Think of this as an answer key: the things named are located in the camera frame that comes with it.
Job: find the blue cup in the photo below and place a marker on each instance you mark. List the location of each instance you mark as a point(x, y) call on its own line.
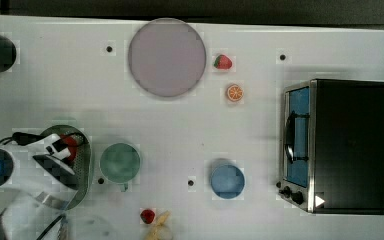
point(227, 181)

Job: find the toy orange half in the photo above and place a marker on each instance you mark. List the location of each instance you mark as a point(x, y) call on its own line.
point(234, 93)

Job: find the peeled toy banana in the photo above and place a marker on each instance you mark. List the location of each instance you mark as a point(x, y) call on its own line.
point(160, 231)

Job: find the green oval strainer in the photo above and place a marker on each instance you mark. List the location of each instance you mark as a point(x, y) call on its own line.
point(81, 164)

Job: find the red ketchup bottle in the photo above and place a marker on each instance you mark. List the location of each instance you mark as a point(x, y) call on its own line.
point(72, 147)

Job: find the black toaster oven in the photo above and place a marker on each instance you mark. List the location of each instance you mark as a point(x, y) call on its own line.
point(332, 147)

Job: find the purple round plate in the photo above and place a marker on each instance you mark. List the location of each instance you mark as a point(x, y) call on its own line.
point(167, 57)

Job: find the red toy strawberry bottom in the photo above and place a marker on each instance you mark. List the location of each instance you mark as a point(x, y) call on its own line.
point(147, 216)

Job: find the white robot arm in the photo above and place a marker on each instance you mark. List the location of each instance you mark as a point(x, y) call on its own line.
point(33, 165)

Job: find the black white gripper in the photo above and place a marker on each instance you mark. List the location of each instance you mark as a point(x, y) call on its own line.
point(55, 146)

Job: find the green mug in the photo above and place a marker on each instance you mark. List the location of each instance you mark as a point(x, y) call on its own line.
point(119, 164)

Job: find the red toy strawberry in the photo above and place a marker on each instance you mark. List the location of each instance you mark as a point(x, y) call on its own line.
point(147, 216)
point(222, 62)

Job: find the red toy strawberry top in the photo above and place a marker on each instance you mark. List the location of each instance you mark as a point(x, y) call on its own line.
point(222, 62)

